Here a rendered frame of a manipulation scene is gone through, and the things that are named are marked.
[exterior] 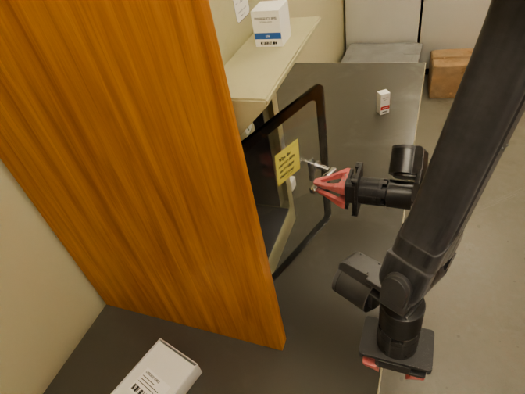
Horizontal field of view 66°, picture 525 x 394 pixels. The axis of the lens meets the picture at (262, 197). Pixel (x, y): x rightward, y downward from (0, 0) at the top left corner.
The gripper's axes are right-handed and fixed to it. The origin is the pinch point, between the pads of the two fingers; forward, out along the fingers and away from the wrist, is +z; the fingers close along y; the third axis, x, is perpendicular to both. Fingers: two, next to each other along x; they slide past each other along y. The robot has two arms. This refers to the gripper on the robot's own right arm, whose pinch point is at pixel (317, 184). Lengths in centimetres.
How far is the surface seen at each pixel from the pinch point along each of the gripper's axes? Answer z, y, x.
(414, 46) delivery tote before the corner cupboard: -3, -87, -280
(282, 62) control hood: 2.0, 31.0, 6.6
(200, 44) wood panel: 3.5, 42.1, 26.5
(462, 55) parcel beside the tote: -39, -93, -276
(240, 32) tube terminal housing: 12.1, 33.0, -0.9
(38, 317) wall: 55, -14, 40
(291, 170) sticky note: 5.0, 5.2, 2.0
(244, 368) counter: 9.6, -26.0, 32.5
